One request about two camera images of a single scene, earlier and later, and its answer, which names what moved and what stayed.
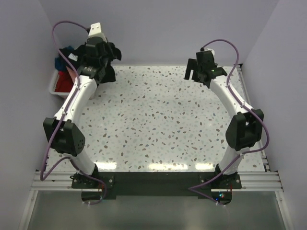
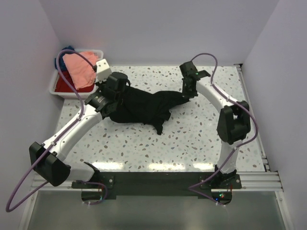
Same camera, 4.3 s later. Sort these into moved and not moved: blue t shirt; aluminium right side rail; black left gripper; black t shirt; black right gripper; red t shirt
Moved: black left gripper; black right gripper; black t shirt
Not moved: blue t shirt; aluminium right side rail; red t shirt
